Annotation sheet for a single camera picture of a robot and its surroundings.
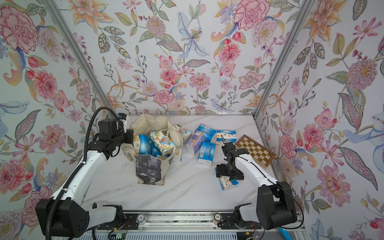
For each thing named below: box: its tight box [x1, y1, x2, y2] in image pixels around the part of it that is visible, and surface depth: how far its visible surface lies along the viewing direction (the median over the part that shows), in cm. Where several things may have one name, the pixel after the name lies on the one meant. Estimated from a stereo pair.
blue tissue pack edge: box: [198, 141, 216, 166], surface depth 94 cm
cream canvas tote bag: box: [121, 113, 184, 186], surface depth 82 cm
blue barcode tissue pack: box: [195, 123, 217, 142], surface depth 104 cm
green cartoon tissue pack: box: [149, 130, 177, 156], surface depth 86 cm
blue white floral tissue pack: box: [216, 130, 237, 146], surface depth 101 cm
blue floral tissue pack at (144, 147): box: [138, 134, 151, 155], surface depth 83 cm
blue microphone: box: [277, 227, 293, 240], surface depth 71 cm
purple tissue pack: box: [186, 131, 205, 156], surface depth 97 cm
